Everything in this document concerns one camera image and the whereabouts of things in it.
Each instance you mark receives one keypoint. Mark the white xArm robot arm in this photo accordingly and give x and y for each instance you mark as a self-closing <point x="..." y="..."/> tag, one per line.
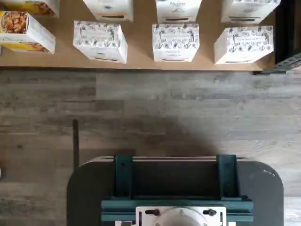
<point x="179" y="219"/>

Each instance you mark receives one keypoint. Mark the white floral carton box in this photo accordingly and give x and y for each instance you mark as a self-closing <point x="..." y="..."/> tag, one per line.
<point x="178" y="9"/>
<point x="175" y="40"/>
<point x="244" y="44"/>
<point x="108" y="9"/>
<point x="249" y="10"/>
<point x="98" y="40"/>

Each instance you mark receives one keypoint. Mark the yellow granola carton box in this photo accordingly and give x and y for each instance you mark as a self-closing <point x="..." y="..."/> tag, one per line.
<point x="35" y="5"/>
<point x="23" y="33"/>

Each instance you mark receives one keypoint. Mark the black metal bar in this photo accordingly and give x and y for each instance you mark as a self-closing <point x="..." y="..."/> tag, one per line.
<point x="75" y="141"/>

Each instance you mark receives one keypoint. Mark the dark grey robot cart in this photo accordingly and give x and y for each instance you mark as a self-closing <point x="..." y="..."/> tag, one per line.
<point x="94" y="188"/>

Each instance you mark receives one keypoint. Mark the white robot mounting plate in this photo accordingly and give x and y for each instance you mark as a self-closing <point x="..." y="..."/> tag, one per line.
<point x="143" y="216"/>

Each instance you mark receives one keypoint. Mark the black metal shelving rack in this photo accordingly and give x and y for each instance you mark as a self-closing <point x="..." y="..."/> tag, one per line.
<point x="284" y="35"/>

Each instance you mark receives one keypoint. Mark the teal metal frame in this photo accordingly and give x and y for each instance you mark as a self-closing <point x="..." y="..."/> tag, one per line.
<point x="122" y="176"/>

